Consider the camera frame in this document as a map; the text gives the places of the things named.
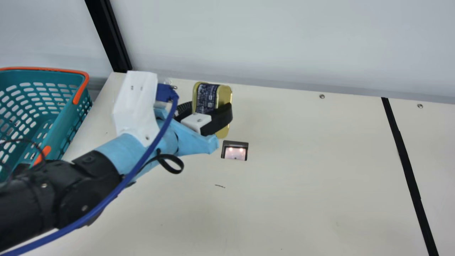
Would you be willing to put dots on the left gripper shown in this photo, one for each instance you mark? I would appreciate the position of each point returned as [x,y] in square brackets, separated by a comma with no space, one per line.
[185,142]

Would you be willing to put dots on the gold rectangular tin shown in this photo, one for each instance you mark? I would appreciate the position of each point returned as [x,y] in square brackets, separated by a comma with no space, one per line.
[224,94]

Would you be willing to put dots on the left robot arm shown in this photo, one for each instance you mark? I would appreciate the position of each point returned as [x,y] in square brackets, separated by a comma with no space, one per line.
[35,202]

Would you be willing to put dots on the teal shopping basket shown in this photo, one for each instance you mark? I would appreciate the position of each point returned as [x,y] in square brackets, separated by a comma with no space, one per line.
[35,76]

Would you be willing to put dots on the small square scanner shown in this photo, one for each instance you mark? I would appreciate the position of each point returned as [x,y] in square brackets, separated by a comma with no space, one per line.
[235,152]

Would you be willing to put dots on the black strip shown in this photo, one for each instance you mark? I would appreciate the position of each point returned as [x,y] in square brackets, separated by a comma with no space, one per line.
[408,177]

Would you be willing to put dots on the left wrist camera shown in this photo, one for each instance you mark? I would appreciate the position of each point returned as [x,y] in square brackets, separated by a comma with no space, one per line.
[135,103]

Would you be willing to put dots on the black post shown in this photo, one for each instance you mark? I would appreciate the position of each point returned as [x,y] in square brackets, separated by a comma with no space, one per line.
[106,35]

